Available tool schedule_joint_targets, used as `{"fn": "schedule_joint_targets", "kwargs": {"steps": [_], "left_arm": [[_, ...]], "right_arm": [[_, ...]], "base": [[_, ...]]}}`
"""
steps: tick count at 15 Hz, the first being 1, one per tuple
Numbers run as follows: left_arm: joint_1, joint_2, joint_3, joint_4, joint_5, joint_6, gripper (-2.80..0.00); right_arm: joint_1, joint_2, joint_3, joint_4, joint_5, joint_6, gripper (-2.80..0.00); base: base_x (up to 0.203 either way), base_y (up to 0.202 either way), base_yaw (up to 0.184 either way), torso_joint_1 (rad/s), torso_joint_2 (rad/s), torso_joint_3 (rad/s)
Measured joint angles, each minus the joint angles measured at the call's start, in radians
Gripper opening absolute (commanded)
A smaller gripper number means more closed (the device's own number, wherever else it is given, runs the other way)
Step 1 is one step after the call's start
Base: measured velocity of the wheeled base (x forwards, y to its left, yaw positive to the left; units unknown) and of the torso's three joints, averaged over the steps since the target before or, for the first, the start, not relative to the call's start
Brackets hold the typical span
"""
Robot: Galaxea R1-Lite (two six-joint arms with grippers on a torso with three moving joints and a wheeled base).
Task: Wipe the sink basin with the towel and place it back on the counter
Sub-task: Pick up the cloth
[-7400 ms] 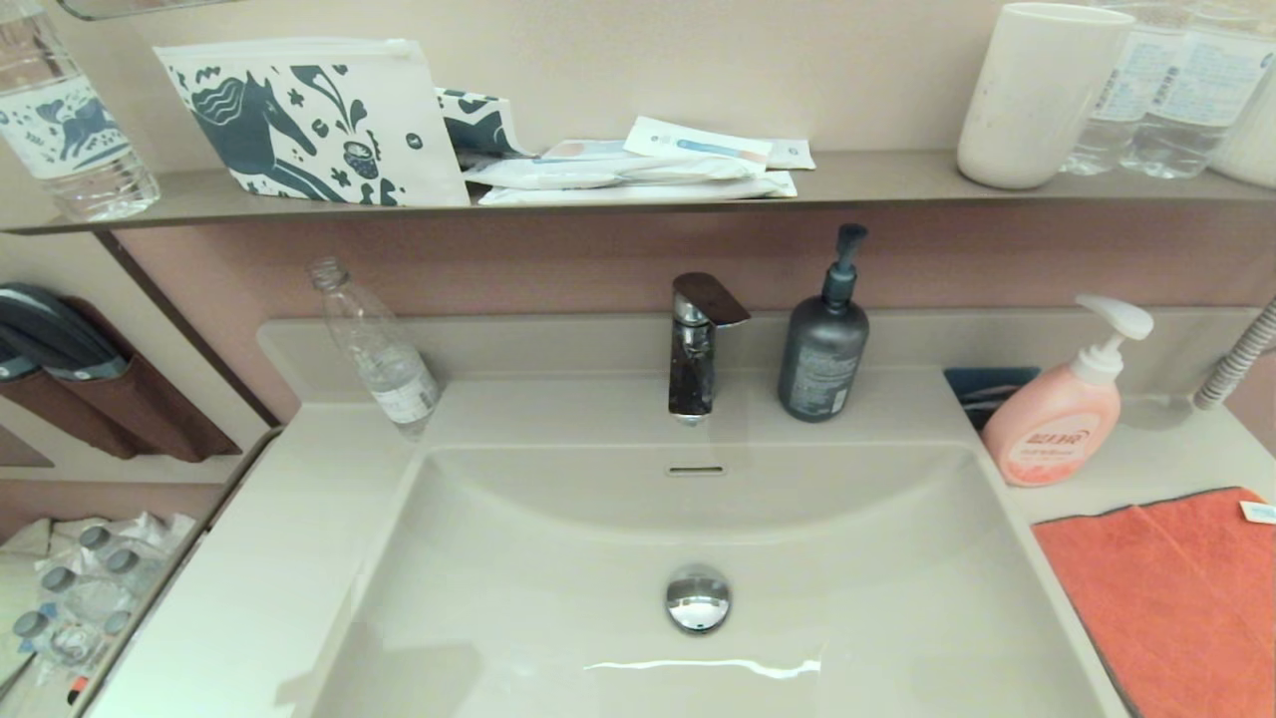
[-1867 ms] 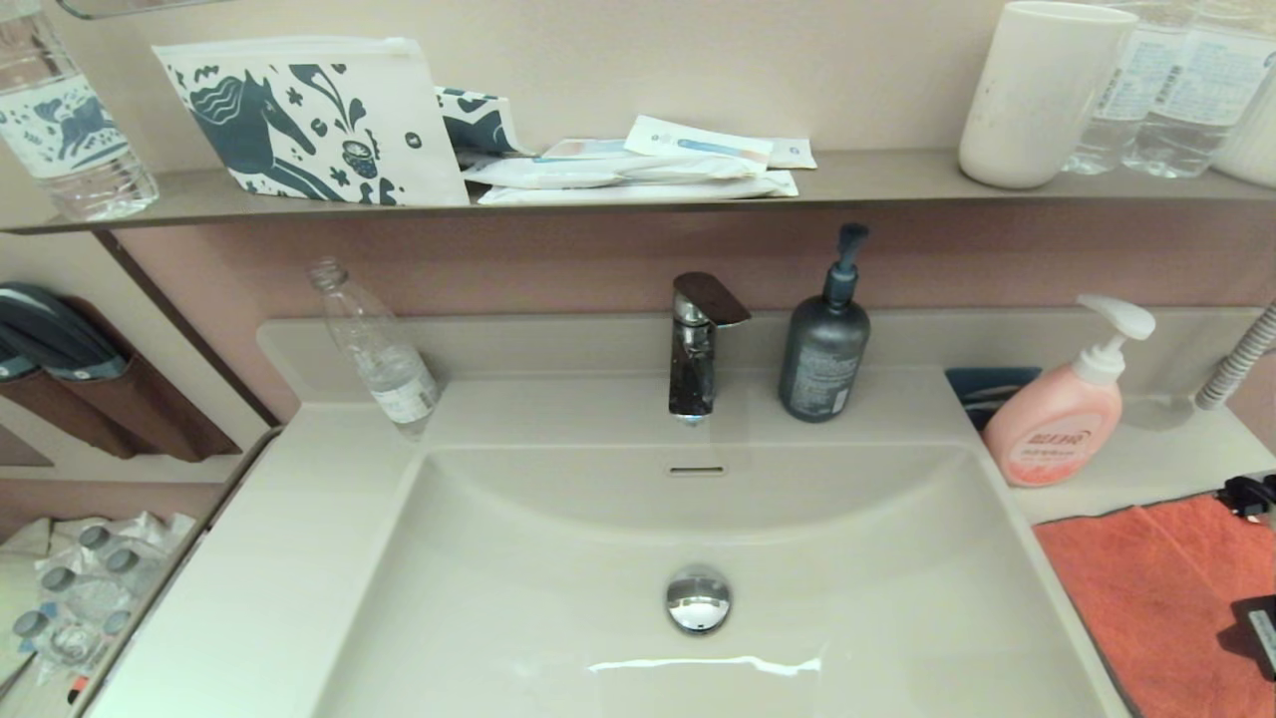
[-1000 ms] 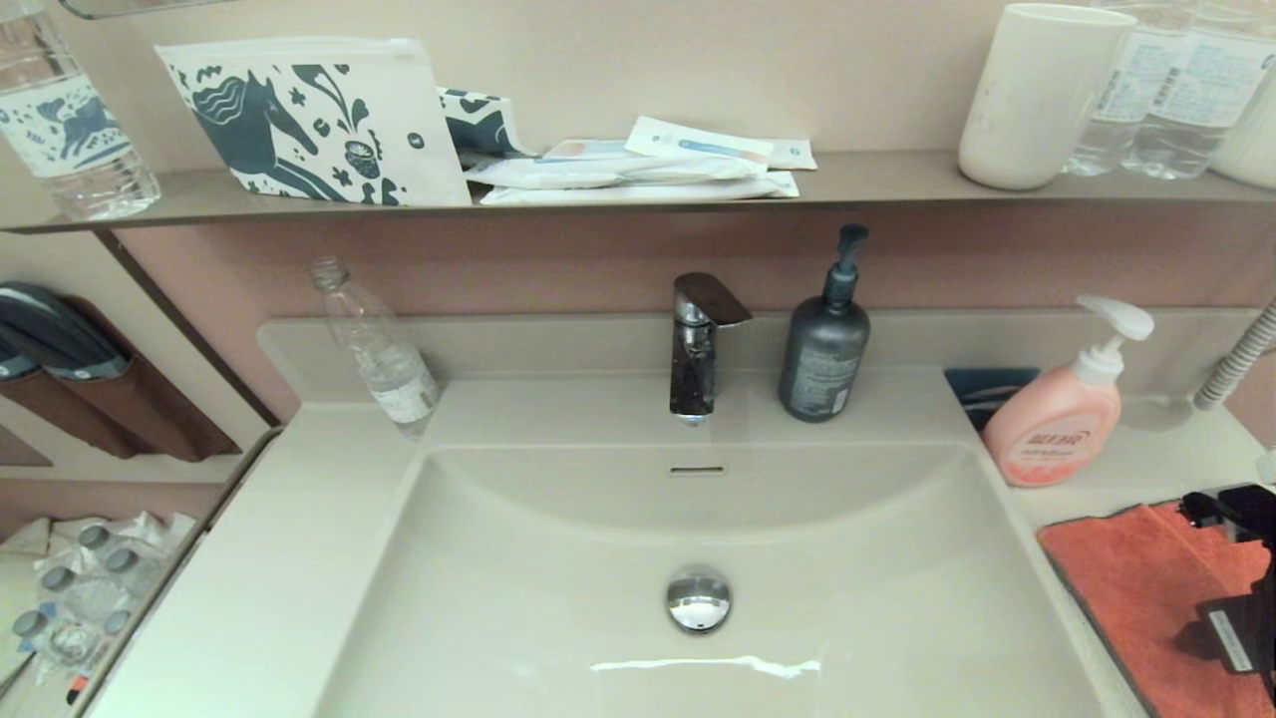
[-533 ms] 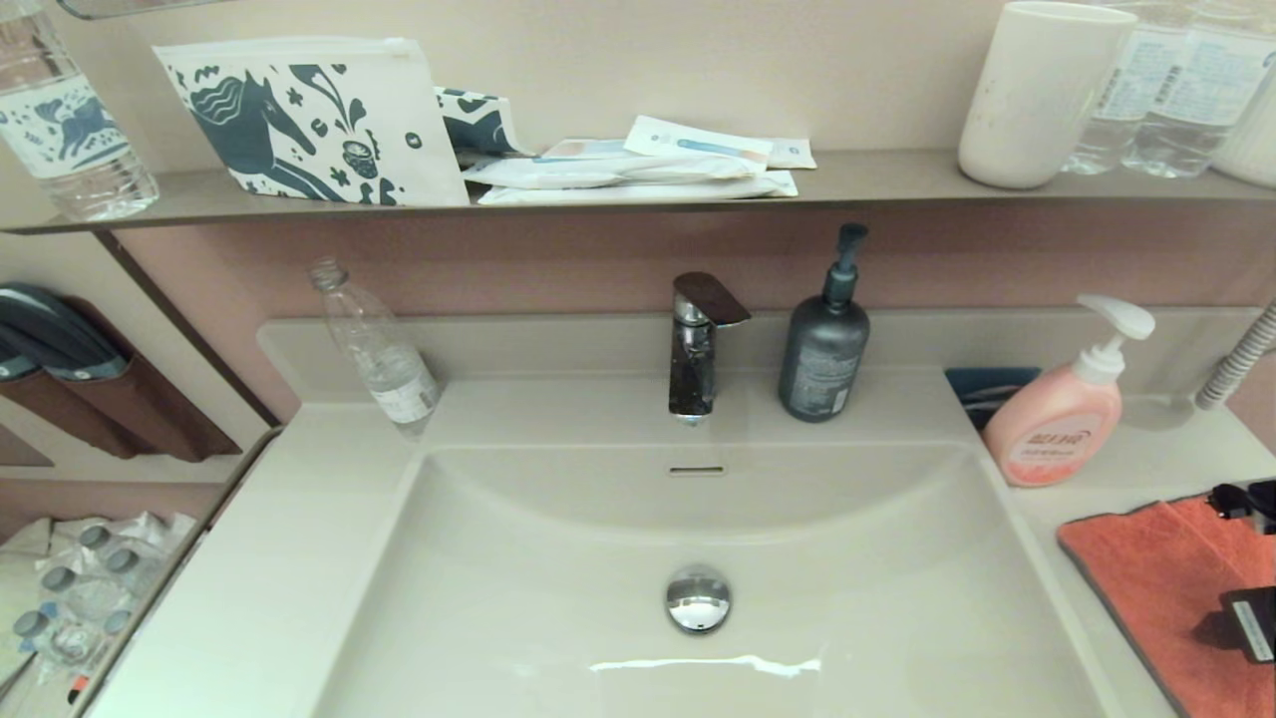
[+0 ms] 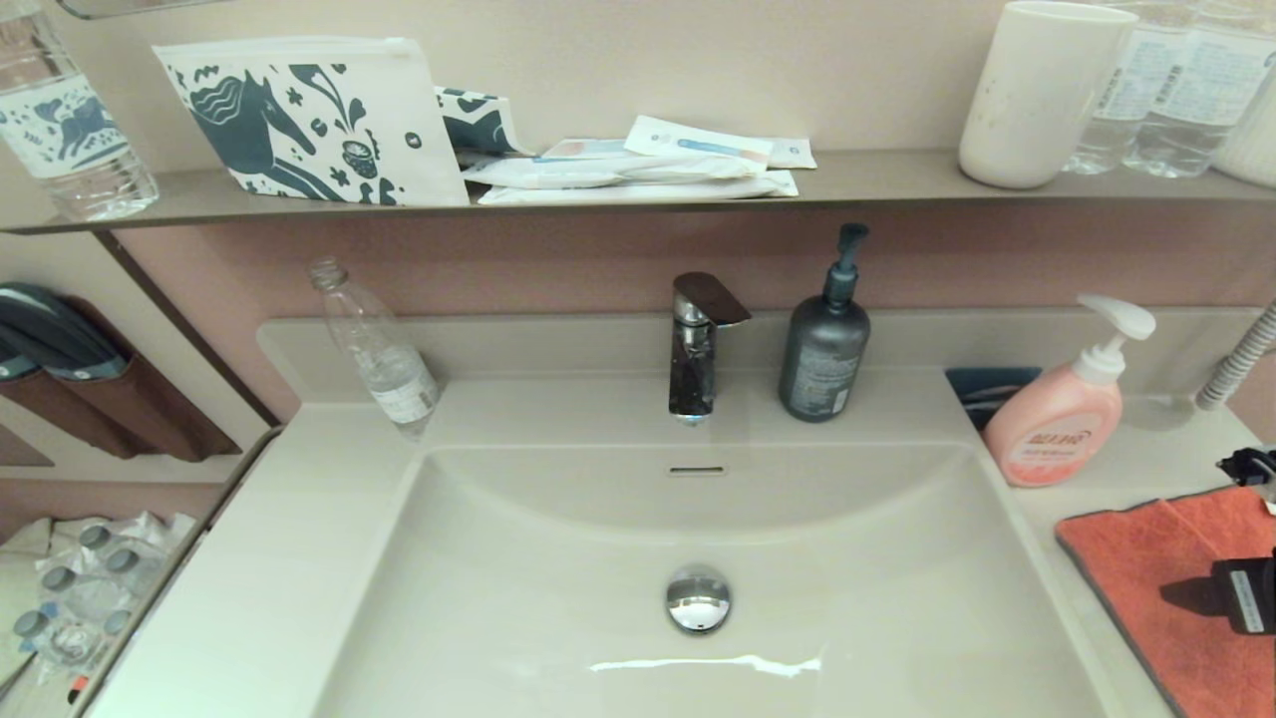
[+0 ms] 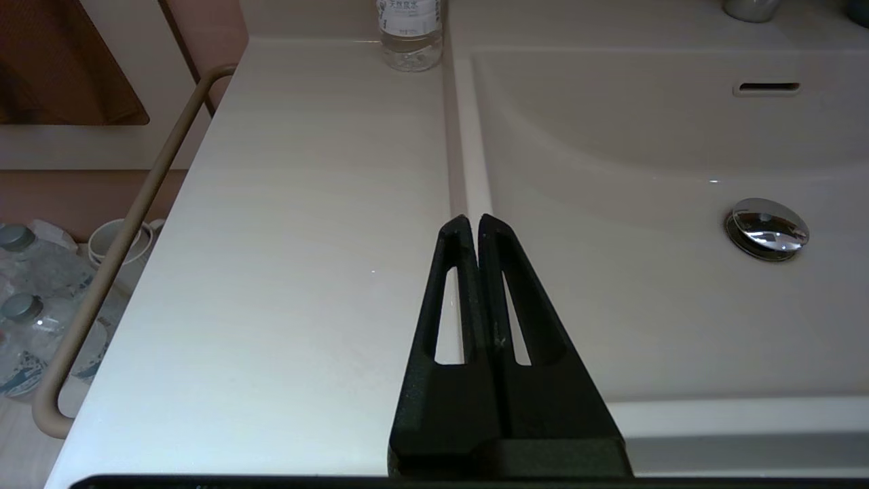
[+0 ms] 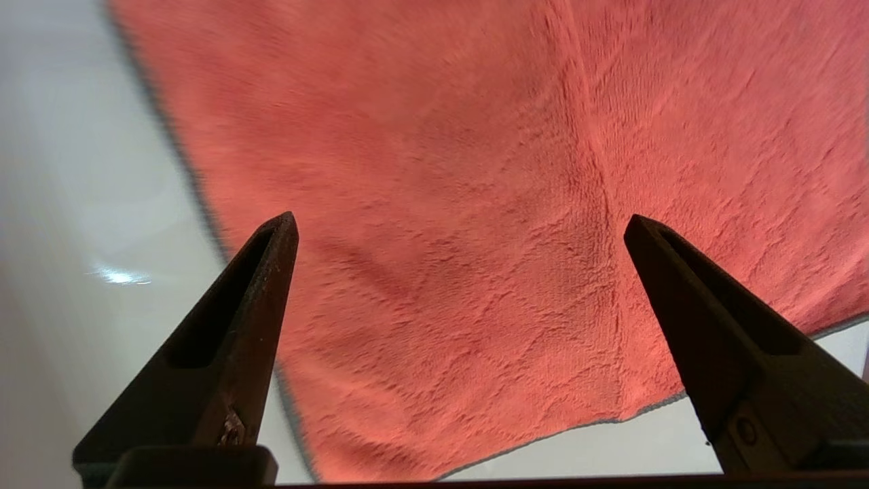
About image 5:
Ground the white ribbed container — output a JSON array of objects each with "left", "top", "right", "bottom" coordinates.
[{"left": 1211, "top": 70, "right": 1276, "bottom": 189}]

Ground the white sachet peach print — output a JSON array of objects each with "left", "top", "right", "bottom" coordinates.
[{"left": 538, "top": 139, "right": 639, "bottom": 163}]

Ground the orange microfibre cloth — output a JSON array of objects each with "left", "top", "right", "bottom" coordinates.
[{"left": 1055, "top": 487, "right": 1276, "bottom": 718}]

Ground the chrome drain stopper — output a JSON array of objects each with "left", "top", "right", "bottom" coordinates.
[{"left": 665, "top": 563, "right": 734, "bottom": 636}]

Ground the dark grey pump bottle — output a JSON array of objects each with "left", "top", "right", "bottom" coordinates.
[{"left": 777, "top": 222, "right": 871, "bottom": 424}]

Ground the small blue print pouch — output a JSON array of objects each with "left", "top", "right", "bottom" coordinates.
[{"left": 435, "top": 87, "right": 534, "bottom": 161}]

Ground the chrome faucet dark handle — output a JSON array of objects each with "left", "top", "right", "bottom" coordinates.
[{"left": 666, "top": 271, "right": 753, "bottom": 428}]

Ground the dark grey hair dryer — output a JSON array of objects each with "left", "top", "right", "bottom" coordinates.
[{"left": 0, "top": 283, "right": 131, "bottom": 384}]

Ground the beige towel rail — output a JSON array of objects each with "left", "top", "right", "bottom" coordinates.
[{"left": 68, "top": 427, "right": 285, "bottom": 718}]

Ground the grey corrugated hose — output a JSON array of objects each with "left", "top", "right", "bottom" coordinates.
[{"left": 1193, "top": 297, "right": 1276, "bottom": 412}]

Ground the brown wall holder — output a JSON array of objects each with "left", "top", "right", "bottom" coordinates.
[{"left": 0, "top": 299, "right": 243, "bottom": 464}]

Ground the clear water bottle grey cap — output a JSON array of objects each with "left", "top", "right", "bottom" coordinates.
[
  {"left": 10, "top": 610, "right": 81, "bottom": 679},
  {"left": 38, "top": 563, "right": 111, "bottom": 639},
  {"left": 100, "top": 608, "right": 143, "bottom": 651},
  {"left": 75, "top": 524, "right": 141, "bottom": 574},
  {"left": 100, "top": 546, "right": 175, "bottom": 609}
]

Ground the tall white cup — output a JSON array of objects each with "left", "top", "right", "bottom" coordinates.
[{"left": 957, "top": 0, "right": 1137, "bottom": 190}]

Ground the clear water bottle white label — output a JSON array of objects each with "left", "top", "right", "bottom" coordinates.
[
  {"left": 1061, "top": 0, "right": 1162, "bottom": 177},
  {"left": 1120, "top": 0, "right": 1276, "bottom": 180}
]

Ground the dark blue soap dish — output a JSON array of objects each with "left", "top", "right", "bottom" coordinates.
[{"left": 943, "top": 366, "right": 1042, "bottom": 434}]

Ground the white wash basin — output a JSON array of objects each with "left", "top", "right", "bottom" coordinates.
[{"left": 85, "top": 307, "right": 1276, "bottom": 718}]

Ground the clear bottle blue deer label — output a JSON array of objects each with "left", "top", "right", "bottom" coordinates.
[{"left": 0, "top": 0, "right": 162, "bottom": 223}]

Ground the pink pump soap bottle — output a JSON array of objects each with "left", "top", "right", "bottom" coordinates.
[{"left": 981, "top": 293, "right": 1157, "bottom": 489}]

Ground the empty clear plastic bottle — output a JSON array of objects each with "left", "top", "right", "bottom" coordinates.
[{"left": 307, "top": 257, "right": 444, "bottom": 442}]

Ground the grey wall shelf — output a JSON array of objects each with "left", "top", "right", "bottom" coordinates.
[{"left": 0, "top": 149, "right": 1276, "bottom": 236}]

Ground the white sachet blue stripe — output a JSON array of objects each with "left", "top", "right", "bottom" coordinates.
[{"left": 624, "top": 115, "right": 776, "bottom": 167}]

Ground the white pouch blue horse print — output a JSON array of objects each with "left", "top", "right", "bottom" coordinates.
[{"left": 152, "top": 37, "right": 472, "bottom": 208}]

